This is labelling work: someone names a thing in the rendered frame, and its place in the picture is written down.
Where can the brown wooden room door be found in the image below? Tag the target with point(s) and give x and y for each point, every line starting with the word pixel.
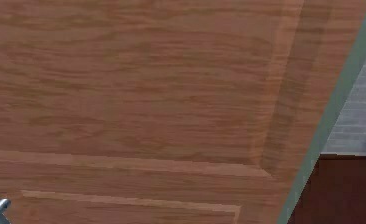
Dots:
pixel 141 100

